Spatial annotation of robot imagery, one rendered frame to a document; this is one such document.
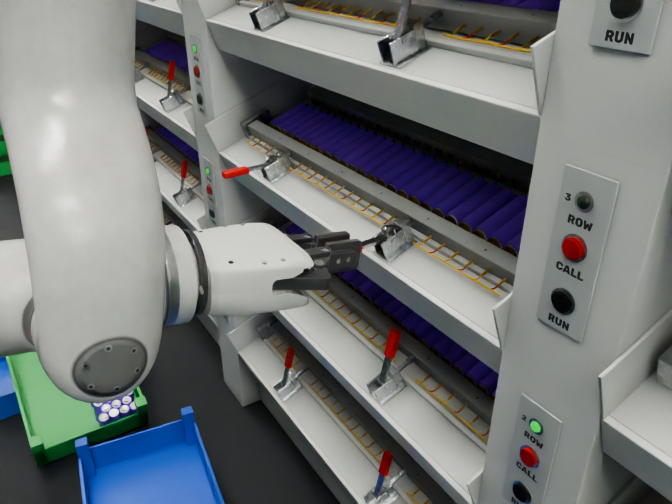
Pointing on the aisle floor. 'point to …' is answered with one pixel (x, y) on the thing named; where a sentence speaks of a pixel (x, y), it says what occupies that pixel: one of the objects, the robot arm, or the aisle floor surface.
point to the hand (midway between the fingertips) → (336, 252)
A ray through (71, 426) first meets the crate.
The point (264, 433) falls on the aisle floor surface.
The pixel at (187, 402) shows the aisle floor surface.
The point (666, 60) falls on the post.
